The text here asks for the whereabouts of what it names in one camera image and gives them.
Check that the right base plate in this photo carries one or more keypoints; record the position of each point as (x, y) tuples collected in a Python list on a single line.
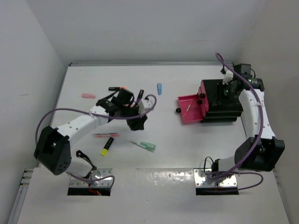
[(201, 180)]

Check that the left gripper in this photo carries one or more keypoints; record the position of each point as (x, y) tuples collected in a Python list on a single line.
[(136, 123)]

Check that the pink correction tape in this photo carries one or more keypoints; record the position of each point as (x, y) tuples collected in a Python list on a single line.
[(85, 95)]

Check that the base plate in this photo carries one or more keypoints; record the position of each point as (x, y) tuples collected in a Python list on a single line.
[(99, 178), (201, 180)]

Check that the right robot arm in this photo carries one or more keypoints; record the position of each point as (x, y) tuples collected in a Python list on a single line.
[(261, 150)]

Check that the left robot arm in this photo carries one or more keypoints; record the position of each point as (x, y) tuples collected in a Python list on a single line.
[(53, 149)]

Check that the yellow black highlighter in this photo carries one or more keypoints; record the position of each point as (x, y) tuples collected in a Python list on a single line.
[(107, 146)]

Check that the purple black highlighter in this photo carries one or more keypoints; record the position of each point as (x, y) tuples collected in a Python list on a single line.
[(140, 95)]

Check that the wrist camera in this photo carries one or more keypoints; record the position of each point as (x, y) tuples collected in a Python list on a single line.
[(227, 76), (144, 105)]

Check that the orange black highlighter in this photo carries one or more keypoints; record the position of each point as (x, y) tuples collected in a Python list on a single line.
[(116, 88)]

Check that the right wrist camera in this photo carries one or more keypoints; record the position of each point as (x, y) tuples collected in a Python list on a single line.
[(227, 76)]

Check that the left base plate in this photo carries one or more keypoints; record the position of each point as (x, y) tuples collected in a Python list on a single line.
[(99, 178)]

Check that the black pink drawer organizer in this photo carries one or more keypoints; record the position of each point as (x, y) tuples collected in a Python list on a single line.
[(209, 104)]

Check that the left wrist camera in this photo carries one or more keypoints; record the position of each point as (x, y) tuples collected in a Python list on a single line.
[(144, 105)]

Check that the red clear pen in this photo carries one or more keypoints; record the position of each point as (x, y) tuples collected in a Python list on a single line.
[(105, 135)]

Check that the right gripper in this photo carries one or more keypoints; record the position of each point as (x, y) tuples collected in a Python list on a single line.
[(230, 84)]

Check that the orange clear pen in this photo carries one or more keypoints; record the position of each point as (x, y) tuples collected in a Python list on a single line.
[(188, 108)]

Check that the green correction tape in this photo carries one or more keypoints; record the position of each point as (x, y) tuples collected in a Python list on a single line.
[(148, 145)]

